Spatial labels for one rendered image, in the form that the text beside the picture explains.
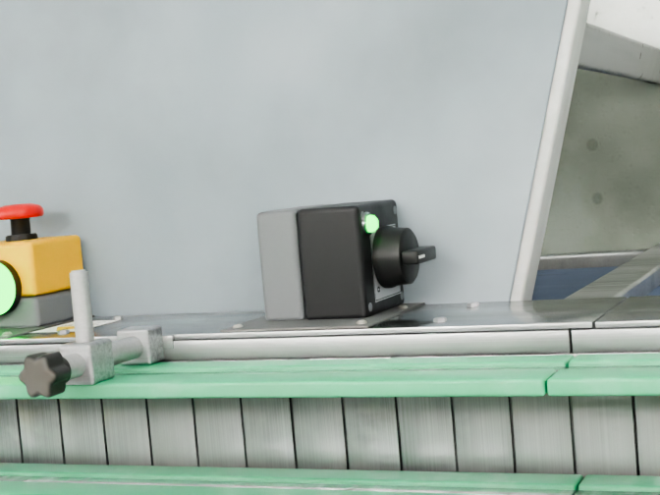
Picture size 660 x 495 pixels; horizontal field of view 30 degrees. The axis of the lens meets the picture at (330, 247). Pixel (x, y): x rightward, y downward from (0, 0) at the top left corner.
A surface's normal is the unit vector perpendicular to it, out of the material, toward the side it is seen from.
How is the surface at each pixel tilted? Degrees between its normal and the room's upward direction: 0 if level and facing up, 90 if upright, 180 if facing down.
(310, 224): 0
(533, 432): 0
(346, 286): 0
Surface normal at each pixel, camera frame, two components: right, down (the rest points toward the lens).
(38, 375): -0.40, 0.09
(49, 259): 0.91, -0.05
